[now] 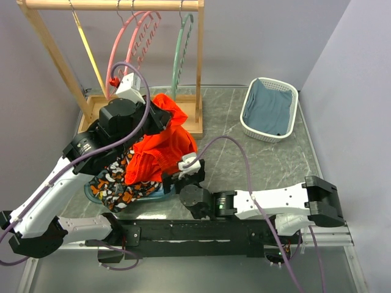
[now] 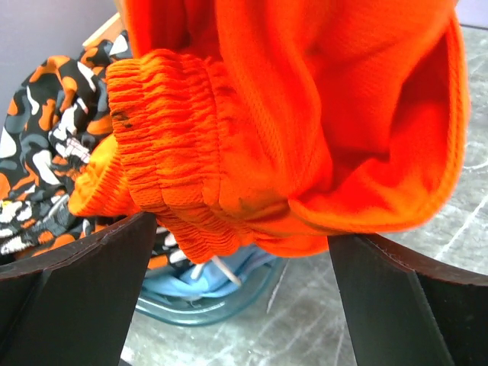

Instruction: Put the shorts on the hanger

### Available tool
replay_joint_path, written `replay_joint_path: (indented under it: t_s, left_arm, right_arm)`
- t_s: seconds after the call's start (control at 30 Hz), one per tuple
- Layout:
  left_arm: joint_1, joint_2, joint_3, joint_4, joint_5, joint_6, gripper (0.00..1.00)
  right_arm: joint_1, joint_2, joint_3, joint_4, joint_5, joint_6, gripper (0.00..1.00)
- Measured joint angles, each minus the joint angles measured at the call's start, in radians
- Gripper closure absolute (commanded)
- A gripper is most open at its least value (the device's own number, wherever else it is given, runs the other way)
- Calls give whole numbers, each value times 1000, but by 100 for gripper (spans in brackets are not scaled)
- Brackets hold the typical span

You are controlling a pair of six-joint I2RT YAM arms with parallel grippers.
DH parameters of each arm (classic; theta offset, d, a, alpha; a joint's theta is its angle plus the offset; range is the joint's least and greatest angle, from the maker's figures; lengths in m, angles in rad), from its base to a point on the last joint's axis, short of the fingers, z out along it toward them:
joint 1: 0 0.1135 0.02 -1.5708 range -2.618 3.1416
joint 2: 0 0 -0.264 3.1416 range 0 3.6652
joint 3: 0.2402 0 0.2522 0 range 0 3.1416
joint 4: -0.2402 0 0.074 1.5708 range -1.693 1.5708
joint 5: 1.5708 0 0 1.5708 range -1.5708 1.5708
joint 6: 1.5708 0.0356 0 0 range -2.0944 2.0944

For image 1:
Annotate wooden clothes rack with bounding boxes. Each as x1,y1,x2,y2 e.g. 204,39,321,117
16,0,205,140

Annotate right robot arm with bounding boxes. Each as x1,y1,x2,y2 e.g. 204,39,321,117
161,159,345,244

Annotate blue-grey cloth in basket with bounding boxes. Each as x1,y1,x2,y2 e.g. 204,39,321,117
242,78,294,136

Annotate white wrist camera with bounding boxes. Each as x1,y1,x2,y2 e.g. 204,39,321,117
178,152,201,179
106,73,145,104

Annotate green plastic hanger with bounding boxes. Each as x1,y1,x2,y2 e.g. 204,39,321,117
171,13,194,100

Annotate left pink plastic hanger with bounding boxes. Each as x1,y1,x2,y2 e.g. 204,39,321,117
104,11,146,101

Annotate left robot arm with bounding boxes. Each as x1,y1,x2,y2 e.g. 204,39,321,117
1,98,172,258

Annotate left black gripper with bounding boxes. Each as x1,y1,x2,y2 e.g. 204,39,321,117
117,94,173,154

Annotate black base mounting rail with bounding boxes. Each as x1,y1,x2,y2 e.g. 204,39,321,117
62,218,306,264

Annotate pink plastic hanger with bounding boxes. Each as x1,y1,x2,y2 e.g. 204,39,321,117
125,11,161,70
104,11,146,101

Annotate white plastic basket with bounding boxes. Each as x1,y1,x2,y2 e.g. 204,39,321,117
239,77,298,143

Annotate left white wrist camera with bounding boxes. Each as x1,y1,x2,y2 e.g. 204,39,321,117
106,73,145,104

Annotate patterned camouflage shorts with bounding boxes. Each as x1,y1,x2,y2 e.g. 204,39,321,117
88,149,163,212

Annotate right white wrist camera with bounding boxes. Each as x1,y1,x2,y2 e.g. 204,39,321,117
178,152,201,179

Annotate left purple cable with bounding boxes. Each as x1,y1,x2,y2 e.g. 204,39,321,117
0,62,152,272

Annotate right pink plastic hanger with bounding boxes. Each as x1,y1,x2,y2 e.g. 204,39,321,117
125,11,161,70

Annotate yellow plastic hanger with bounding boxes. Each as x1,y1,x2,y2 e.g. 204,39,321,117
72,12,105,92

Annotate orange shorts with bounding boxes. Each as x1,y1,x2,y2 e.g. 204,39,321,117
125,93,197,185

